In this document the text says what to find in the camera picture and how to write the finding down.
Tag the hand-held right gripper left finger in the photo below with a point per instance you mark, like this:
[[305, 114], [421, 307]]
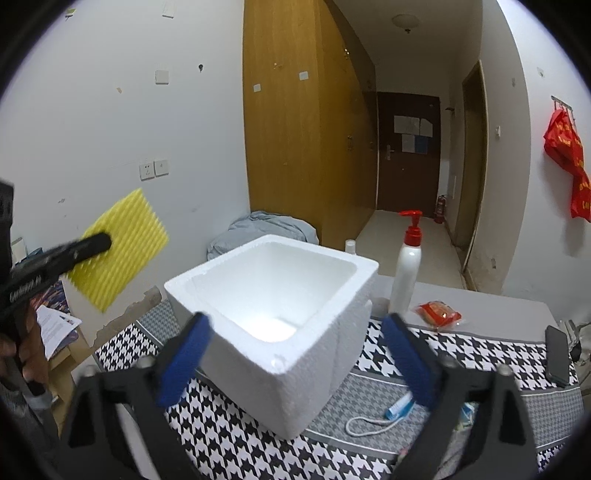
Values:
[[184, 362]]

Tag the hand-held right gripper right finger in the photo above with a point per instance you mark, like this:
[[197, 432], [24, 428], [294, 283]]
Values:
[[411, 364]]

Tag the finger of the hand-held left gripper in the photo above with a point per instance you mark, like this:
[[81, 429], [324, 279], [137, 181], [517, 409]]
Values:
[[78, 249]]

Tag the yellow ribbed sponge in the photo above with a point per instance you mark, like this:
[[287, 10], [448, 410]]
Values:
[[124, 240]]

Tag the person's left hand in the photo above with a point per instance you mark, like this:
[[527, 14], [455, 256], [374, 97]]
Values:
[[31, 355]]

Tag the blue face mask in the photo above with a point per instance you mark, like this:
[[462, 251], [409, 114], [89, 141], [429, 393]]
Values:
[[399, 408]]

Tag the red snack packet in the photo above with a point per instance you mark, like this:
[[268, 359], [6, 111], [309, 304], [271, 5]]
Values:
[[437, 314]]

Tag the houndstooth table mat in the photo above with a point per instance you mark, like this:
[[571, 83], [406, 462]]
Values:
[[485, 360]]

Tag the white printed booklet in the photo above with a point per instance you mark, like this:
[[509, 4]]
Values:
[[57, 327]]

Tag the white pump bottle red cap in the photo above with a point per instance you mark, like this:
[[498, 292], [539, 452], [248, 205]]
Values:
[[406, 277]]

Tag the cardboard box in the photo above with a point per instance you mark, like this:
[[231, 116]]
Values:
[[69, 350]]

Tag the clear blue spray bottle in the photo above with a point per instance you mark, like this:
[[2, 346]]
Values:
[[350, 247]]

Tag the black smartphone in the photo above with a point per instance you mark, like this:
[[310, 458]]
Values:
[[557, 355]]

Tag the red fire extinguisher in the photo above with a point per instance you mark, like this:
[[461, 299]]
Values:
[[441, 210]]

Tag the grey-blue bedding pile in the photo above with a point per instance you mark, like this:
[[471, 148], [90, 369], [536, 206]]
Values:
[[268, 226]]

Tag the dark brown door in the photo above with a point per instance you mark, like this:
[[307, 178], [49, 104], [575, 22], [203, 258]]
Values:
[[401, 184]]

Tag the blue paper notice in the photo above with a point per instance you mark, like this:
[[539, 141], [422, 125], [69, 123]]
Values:
[[415, 144]]

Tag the white paper notice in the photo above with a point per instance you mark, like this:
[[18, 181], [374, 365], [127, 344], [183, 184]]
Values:
[[411, 125]]

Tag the wooden wardrobe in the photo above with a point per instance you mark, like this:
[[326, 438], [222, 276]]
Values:
[[295, 138]]

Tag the red hanging cloth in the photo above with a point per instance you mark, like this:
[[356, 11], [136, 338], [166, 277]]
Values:
[[565, 143]]

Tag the ceiling lamp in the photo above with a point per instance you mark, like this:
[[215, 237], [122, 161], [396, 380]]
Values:
[[405, 21]]

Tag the white wall socket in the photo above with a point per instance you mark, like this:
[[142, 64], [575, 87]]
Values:
[[147, 170]]

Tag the white wall switch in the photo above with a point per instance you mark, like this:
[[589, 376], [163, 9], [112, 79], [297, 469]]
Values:
[[161, 168], [162, 77]]

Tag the metal wall hook rack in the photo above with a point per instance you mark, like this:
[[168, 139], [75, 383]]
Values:
[[561, 102]]

